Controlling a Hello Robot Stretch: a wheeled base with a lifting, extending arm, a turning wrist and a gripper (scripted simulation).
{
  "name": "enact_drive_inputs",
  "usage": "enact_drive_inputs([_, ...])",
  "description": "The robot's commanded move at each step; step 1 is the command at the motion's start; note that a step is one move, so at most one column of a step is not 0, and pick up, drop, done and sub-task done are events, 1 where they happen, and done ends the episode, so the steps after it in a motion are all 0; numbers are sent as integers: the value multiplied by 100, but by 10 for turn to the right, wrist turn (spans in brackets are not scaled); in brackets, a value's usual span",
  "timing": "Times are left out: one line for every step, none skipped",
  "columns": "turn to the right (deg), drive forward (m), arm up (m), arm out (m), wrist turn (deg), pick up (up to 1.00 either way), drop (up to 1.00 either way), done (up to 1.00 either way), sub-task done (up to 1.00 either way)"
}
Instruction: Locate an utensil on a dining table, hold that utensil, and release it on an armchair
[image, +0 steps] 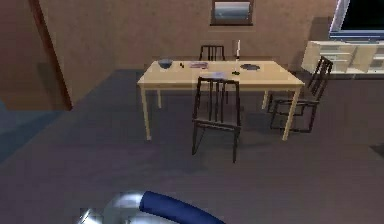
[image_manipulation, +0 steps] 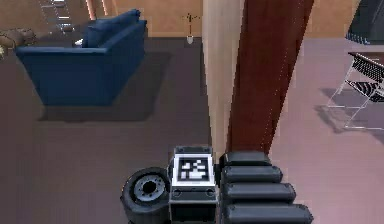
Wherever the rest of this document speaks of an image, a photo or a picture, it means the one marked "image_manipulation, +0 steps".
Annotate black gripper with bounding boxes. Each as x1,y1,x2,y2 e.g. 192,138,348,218
120,166,172,224

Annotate blue armchair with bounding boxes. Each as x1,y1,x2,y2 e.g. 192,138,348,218
14,8,148,107

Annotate dark red room door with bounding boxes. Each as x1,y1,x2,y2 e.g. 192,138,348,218
225,0,315,155

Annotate small potted house plant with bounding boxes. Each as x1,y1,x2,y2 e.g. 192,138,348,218
183,13,200,45

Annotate grey ladder shelf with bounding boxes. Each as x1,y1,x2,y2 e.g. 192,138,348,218
38,0,76,34

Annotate brown teddy bear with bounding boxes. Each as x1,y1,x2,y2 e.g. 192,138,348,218
0,27,38,51

